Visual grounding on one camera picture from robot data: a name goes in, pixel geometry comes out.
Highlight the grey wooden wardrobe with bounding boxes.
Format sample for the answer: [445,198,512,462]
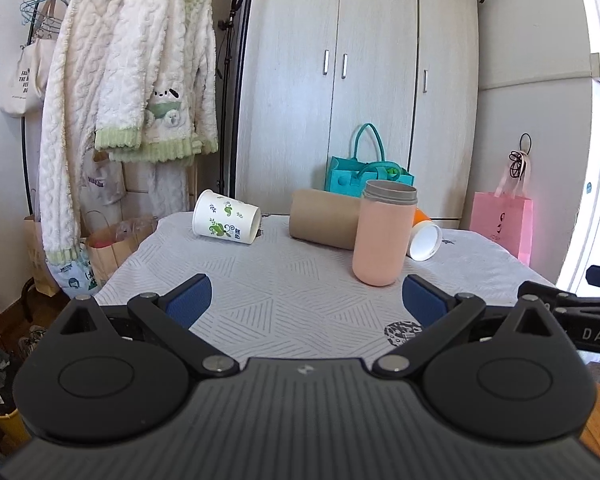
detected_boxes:
[231,0,482,234]

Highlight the pink tumbler cup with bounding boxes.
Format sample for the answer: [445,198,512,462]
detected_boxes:
[351,179,419,287]

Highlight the pink paper gift bag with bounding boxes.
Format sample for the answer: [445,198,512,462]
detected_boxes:
[468,152,535,267]

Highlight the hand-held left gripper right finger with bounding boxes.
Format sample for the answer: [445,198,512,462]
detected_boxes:
[372,275,566,378]

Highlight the blue and white printed bag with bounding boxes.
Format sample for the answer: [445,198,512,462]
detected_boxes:
[50,244,102,297]

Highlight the black hair ties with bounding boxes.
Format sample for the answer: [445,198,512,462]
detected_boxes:
[509,132,534,182]

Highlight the bunch of wire hangers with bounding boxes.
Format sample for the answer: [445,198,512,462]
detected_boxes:
[19,0,81,41]

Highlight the orange and white paper cup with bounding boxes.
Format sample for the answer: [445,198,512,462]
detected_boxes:
[406,207,443,262]

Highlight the white door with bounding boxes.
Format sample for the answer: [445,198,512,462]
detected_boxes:
[554,0,600,288]

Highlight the white canvas tote bag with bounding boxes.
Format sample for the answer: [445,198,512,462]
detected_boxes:
[0,0,57,119]

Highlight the tall brown paper bag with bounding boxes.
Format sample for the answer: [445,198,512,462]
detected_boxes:
[22,212,62,297]

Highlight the grey sneaker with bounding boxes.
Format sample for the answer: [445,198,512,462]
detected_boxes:
[17,324,49,362]

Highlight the teal felt handbag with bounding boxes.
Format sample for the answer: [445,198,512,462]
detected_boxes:
[325,123,416,197]

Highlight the black tripod light stand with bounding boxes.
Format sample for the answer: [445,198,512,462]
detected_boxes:
[215,0,249,197]

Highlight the white green-trimmed fluffy jacket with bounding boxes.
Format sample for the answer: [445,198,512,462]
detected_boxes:
[93,0,220,165]

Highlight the long white fluffy robe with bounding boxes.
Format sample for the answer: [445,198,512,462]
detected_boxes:
[37,0,133,267]

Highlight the white patterned tablecloth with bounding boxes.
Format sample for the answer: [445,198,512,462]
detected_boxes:
[94,211,565,362]

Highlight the black clothes rack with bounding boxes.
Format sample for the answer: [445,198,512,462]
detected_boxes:
[19,0,146,241]

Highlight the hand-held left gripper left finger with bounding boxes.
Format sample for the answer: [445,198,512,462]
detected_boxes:
[45,274,241,378]

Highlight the yellow bin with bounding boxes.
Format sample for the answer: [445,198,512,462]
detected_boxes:
[0,399,32,445]

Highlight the white green-print paper cup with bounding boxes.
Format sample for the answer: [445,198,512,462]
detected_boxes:
[192,189,262,246]

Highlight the brown cardboard tube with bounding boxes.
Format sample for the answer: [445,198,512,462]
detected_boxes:
[288,188,367,252]

